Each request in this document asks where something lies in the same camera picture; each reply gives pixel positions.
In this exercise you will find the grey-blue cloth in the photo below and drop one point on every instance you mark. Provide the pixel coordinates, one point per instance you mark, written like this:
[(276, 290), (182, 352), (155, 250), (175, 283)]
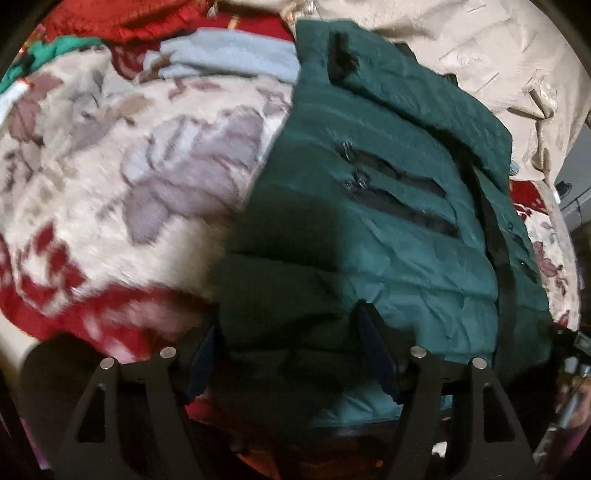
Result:
[(231, 57)]

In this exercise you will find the green cloth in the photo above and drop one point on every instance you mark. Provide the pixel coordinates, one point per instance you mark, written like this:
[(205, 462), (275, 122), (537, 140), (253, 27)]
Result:
[(55, 53)]

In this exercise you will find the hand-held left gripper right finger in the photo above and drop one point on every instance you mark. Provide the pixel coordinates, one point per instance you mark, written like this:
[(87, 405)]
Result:
[(379, 350)]

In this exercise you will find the floral red and white blanket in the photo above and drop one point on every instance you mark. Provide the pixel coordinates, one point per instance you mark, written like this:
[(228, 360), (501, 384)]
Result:
[(115, 175)]

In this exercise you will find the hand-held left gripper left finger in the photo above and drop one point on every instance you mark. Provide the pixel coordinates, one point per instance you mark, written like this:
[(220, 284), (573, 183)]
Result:
[(205, 364)]

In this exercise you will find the white cloth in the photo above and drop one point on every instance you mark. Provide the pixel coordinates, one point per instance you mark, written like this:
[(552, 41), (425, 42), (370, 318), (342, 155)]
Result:
[(16, 99)]

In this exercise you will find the green quilted puffer jacket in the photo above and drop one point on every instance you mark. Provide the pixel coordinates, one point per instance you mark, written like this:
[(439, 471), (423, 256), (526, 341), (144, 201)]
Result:
[(369, 217)]

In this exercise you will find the red frilled heart pillow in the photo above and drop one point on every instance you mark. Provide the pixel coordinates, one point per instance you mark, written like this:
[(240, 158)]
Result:
[(152, 18)]

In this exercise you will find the beige embroidered bedspread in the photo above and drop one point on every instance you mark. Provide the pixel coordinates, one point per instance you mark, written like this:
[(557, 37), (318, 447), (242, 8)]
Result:
[(461, 41)]

